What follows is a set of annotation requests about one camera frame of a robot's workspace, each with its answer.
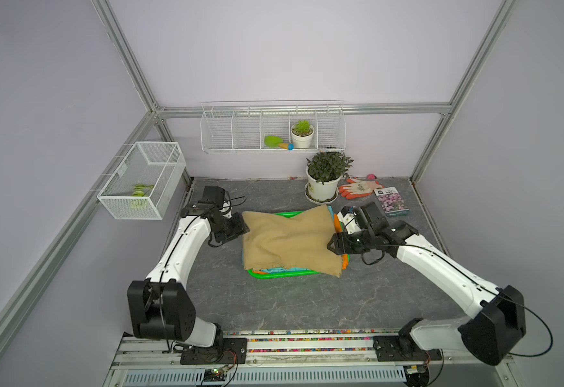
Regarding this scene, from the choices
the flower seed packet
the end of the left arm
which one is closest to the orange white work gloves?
the flower seed packet

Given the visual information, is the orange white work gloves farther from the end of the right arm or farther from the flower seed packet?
the end of the right arm

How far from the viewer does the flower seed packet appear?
3.62 ft
